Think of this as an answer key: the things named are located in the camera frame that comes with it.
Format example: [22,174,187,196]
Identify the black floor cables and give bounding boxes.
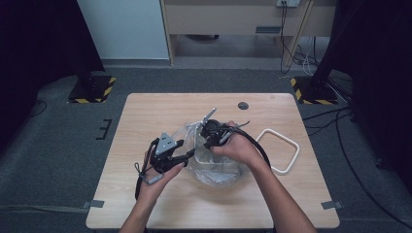
[302,105,412,229]

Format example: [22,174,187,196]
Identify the black power cable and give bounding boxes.
[279,1,294,76]

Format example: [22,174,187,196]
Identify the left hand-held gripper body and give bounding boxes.
[150,131,183,174]

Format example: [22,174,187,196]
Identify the black curtain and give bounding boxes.
[310,0,412,185]
[0,0,106,150]

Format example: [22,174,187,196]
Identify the grey power strip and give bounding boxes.
[275,0,301,8]

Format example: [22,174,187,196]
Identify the thin black floor cable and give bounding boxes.
[27,100,49,119]

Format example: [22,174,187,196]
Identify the black striped stand base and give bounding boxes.
[290,76,338,106]
[67,75,117,105]

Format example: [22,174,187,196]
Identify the light wooden desk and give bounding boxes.
[159,0,338,67]

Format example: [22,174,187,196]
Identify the white cables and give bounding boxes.
[300,37,317,77]

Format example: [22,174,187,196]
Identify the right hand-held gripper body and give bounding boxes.
[199,108,232,147]

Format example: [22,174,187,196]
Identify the white bin rim ring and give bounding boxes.
[256,128,301,176]

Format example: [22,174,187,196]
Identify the white trash bin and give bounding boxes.
[193,134,249,187]

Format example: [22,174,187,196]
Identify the person's right hand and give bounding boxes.
[210,120,263,169]

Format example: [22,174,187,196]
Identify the clear plastic trash bag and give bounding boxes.
[171,120,251,188]

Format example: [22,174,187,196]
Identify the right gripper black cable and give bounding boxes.
[226,120,272,169]

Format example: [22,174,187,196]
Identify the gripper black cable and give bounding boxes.
[133,138,160,201]
[226,120,272,169]

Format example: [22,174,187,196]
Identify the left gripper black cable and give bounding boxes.
[133,138,160,201]

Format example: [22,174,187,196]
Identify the white cabinet panel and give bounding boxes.
[77,0,171,61]

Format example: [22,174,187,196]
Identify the person's left hand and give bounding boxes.
[137,152,186,205]

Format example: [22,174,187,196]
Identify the grey tape strip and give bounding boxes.
[321,200,344,211]
[81,199,106,210]

